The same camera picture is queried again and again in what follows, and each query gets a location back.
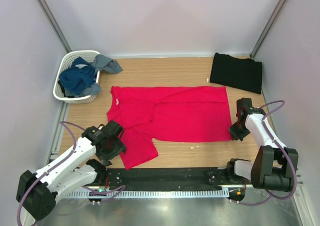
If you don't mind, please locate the red t shirt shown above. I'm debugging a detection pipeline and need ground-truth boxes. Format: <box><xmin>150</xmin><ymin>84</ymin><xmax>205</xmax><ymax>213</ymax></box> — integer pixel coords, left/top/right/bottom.
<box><xmin>107</xmin><ymin>86</ymin><xmax>232</xmax><ymax>169</ymax></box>

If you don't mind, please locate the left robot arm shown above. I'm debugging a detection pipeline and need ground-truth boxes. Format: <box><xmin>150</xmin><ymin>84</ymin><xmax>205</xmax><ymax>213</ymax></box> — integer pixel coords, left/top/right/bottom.
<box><xmin>16</xmin><ymin>120</ymin><xmax>127</xmax><ymax>225</ymax></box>

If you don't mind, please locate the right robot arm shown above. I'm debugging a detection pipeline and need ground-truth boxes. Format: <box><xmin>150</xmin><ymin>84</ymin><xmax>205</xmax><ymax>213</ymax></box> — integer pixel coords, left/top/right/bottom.
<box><xmin>225</xmin><ymin>98</ymin><xmax>299</xmax><ymax>192</ymax></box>

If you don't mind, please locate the folded black t shirt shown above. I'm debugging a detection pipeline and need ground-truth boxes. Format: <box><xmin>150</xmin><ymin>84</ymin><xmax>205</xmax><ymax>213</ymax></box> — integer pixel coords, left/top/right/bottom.
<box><xmin>209</xmin><ymin>53</ymin><xmax>263</xmax><ymax>94</ymax></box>

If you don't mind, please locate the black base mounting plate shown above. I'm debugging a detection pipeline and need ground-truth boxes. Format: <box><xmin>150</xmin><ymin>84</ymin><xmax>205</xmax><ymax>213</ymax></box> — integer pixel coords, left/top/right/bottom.
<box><xmin>83</xmin><ymin>167</ymin><xmax>256</xmax><ymax>188</ymax></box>

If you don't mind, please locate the dark blue t shirt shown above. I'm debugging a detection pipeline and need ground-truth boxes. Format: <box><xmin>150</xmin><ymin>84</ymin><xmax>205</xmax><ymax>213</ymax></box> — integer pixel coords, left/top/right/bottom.
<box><xmin>58</xmin><ymin>57</ymin><xmax>96</xmax><ymax>98</ymax></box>

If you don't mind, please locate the grey blue t shirt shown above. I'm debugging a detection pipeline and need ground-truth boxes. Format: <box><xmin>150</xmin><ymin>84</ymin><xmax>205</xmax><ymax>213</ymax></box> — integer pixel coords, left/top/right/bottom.
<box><xmin>80</xmin><ymin>54</ymin><xmax>123</xmax><ymax>97</ymax></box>

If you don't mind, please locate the white plastic laundry basket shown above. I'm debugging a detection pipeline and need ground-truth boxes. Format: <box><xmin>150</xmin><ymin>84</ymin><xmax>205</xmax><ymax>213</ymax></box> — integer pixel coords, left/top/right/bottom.
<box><xmin>52</xmin><ymin>50</ymin><xmax>102</xmax><ymax>104</ymax></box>

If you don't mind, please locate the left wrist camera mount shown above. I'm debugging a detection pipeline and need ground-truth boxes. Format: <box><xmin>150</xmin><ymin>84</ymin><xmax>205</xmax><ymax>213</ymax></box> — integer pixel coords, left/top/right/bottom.
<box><xmin>97</xmin><ymin>124</ymin><xmax>104</xmax><ymax>130</ymax></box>

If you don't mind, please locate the slotted white cable duct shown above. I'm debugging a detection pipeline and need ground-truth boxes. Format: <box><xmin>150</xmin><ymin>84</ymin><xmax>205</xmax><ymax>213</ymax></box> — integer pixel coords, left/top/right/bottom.
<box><xmin>66</xmin><ymin>188</ymin><xmax>229</xmax><ymax>199</ymax></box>

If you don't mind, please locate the right aluminium corner post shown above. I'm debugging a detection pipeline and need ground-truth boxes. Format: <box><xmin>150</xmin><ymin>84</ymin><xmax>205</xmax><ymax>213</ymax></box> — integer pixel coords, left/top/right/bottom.
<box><xmin>249</xmin><ymin>0</ymin><xmax>288</xmax><ymax>59</ymax></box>

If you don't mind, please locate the aluminium corner post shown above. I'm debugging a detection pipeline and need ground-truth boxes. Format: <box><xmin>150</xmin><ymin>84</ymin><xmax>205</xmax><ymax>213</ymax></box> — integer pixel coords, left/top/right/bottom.
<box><xmin>249</xmin><ymin>0</ymin><xmax>288</xmax><ymax>59</ymax></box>
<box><xmin>36</xmin><ymin>0</ymin><xmax>72</xmax><ymax>53</ymax></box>

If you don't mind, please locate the left aluminium corner post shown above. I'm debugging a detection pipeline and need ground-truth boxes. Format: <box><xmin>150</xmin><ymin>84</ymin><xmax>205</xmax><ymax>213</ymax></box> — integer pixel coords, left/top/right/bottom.
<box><xmin>36</xmin><ymin>0</ymin><xmax>72</xmax><ymax>53</ymax></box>

